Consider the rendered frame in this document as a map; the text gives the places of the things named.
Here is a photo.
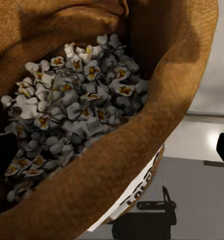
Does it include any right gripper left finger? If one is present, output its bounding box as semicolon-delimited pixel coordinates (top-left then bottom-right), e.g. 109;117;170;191
0;133;18;181

